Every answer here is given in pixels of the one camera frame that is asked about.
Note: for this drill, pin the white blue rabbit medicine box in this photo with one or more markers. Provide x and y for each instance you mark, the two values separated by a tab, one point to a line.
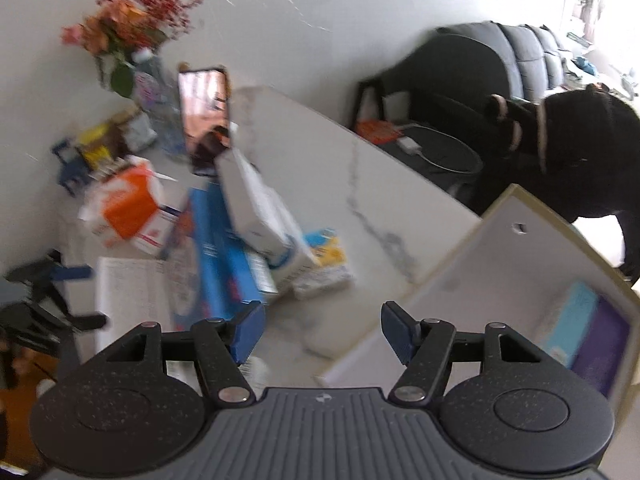
276	281

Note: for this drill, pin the black dining chair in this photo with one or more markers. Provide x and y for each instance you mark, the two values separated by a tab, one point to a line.
427	110

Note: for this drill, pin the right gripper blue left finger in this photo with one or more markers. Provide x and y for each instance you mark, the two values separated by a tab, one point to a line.
247	328

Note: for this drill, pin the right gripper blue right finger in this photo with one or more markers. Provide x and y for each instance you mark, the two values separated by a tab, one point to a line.
401	331

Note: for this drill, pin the clear water bottle vase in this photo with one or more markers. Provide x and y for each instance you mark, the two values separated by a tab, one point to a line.
157	96

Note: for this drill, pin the large tan cardboard box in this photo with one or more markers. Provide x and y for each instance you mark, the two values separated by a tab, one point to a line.
512	266

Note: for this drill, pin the light blue medicine box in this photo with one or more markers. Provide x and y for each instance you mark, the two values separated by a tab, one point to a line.
565	324

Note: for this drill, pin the small white red medicine box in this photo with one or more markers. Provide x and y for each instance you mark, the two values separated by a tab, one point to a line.
158	234

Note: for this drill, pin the smartphone on stand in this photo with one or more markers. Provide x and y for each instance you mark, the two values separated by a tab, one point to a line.
205	116

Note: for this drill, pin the grey sofa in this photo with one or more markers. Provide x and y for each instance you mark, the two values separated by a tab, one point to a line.
531	54

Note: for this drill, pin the white green medicine box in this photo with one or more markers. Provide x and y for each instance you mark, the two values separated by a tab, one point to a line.
254	215

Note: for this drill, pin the orange tissue pack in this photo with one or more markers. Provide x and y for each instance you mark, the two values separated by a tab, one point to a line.
121	199

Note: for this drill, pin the purple medicine box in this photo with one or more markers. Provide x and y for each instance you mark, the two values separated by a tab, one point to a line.
602	349

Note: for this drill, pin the large blue medicine box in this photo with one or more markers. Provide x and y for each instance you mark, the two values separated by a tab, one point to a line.
206	276

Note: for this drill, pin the orange red flower bouquet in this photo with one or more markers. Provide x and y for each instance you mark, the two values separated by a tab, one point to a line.
120	28

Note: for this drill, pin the yellow cartoon medicine box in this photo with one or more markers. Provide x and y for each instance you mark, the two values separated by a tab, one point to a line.
332	272

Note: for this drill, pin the black fluffy coat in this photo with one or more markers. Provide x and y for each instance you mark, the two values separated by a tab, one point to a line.
577	152

